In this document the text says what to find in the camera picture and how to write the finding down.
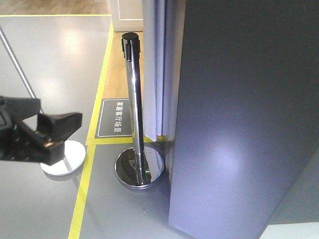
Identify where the yellow floor tape line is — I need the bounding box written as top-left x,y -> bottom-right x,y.
67,13 -> 165,239

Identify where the light blue curtain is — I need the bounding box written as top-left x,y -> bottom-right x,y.
142,0 -> 186,141

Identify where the dark floor sign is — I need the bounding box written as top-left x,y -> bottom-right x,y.
96,98 -> 132,138

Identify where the white fridge door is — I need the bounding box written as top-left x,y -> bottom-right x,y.
169,0 -> 319,239

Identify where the chrome stanchion black top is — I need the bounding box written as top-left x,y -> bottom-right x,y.
115,32 -> 164,190

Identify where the silver stanchion post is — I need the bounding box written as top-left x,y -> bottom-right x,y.
0,30 -> 86,176

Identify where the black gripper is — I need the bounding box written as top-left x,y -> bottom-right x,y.
0,96 -> 83,165

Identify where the white panelled cabinet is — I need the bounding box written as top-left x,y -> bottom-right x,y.
110,0 -> 144,32

